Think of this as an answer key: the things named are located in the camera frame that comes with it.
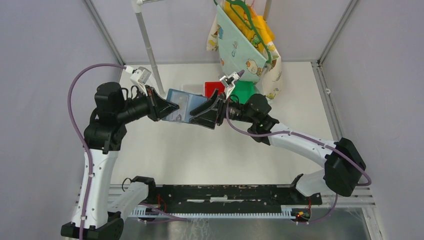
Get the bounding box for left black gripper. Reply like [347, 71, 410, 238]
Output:
[116, 84, 180, 124]

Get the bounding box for yellow garment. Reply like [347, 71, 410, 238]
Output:
[222, 0, 276, 53]

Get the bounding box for white slotted cable duct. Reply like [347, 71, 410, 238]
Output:
[129, 206, 296, 220]

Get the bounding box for white clothes rack stand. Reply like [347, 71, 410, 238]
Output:
[130, 0, 166, 97]

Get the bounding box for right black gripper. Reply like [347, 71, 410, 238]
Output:
[189, 89, 256, 130]

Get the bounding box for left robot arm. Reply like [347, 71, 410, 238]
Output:
[60, 82, 179, 240]

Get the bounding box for blue card holder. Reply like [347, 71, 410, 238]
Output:
[162, 89, 208, 124]

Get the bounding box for green clothes hanger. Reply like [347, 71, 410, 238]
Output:
[206, 0, 279, 72]

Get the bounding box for white plastic bin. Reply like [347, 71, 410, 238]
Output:
[181, 83, 205, 96]

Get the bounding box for mint cartoon print cloth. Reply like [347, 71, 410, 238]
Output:
[206, 0, 283, 102]

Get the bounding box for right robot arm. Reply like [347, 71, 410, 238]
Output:
[189, 92, 372, 204]

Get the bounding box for green plastic bin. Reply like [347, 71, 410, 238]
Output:
[230, 81, 255, 105]

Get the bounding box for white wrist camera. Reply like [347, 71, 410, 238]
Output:
[125, 65, 152, 96]
[218, 72, 241, 100]

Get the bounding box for red plastic bin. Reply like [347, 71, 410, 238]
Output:
[204, 81, 225, 99]

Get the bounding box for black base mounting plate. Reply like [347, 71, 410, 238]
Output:
[144, 184, 323, 214]

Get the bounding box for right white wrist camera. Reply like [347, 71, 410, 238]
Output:
[218, 72, 241, 100]

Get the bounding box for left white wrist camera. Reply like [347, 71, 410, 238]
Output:
[125, 65, 152, 96]

